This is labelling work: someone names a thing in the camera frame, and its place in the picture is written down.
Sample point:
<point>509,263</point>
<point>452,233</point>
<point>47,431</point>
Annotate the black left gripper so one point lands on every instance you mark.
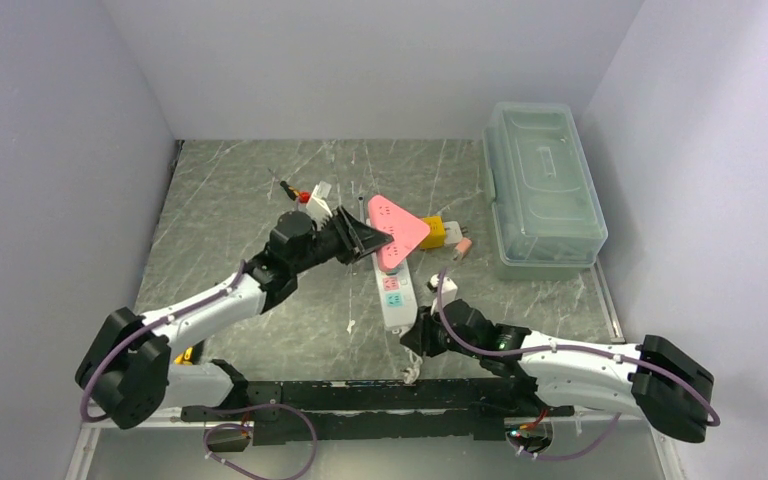
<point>359,238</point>

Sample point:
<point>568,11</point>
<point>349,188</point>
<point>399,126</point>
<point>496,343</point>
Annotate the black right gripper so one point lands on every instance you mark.
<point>420,339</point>

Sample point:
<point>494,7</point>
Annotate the white power strip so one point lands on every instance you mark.
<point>397,297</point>

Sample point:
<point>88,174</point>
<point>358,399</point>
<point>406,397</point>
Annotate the pink triangular plug adapter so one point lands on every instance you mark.
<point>407,231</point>

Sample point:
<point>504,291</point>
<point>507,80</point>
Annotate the yellow cube plug adapter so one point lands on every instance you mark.
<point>436,235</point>

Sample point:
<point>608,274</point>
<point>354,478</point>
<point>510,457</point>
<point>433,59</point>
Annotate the white plug adapter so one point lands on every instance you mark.
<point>454,232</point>

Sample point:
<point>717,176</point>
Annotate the small salmon pink plug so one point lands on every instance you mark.
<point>462,248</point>

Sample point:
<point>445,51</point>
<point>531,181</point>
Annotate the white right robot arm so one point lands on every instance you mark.
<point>654,379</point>

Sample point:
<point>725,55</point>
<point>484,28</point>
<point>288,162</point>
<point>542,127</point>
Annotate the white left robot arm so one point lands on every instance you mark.
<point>129,371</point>

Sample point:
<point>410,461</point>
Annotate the silver combination wrench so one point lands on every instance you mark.
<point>362,208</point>

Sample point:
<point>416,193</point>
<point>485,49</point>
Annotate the small black orange screwdriver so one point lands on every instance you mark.
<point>291,192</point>

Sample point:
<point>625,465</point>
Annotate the translucent green storage box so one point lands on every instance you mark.
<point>545,218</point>

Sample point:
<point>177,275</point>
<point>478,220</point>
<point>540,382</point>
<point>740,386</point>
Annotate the yellow black large screwdriver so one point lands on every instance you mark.
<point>186,357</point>

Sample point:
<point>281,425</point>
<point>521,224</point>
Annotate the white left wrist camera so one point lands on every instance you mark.
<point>315,202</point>

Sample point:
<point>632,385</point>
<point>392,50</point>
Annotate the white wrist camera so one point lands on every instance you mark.
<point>315,202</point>
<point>445,291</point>

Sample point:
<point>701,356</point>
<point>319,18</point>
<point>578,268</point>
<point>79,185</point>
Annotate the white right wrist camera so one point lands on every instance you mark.
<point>445,291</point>

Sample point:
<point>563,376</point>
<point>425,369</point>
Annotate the black aluminium base frame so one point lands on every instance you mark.
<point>481,428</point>

